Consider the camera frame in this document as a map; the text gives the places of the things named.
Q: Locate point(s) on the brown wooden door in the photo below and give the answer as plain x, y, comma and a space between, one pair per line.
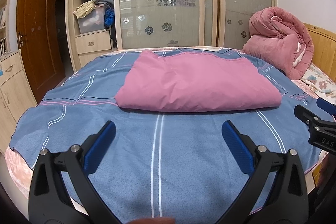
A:
38, 42

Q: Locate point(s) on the pink and cream hooded jacket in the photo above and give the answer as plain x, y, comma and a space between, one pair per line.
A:
195, 82

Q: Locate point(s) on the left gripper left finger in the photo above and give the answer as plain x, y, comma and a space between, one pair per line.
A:
61, 191

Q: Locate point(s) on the person's right hand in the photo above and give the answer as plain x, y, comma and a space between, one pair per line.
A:
158, 220

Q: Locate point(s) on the wooden headboard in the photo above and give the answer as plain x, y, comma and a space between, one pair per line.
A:
324, 49

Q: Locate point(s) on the beige crumpled cloth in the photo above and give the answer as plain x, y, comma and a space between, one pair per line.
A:
84, 9

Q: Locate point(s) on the blue garment in wardrobe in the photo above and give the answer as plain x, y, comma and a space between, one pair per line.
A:
108, 18

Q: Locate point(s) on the floral cream blanket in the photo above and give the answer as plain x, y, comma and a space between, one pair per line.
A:
319, 83

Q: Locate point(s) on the blue striped bed sheet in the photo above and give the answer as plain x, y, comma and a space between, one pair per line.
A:
161, 165

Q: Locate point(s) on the light wooden side cabinet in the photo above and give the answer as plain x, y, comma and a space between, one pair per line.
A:
16, 95

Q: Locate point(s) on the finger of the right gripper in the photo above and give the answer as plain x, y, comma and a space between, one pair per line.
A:
310, 119
326, 106

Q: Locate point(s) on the pink floral mattress cover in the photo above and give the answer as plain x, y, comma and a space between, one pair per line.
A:
19, 171

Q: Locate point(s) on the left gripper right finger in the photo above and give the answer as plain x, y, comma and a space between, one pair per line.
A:
275, 191

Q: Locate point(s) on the clear plastic storage box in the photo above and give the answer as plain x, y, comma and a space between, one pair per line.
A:
93, 21

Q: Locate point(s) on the rolled pink quilt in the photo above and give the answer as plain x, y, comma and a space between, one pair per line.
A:
282, 40

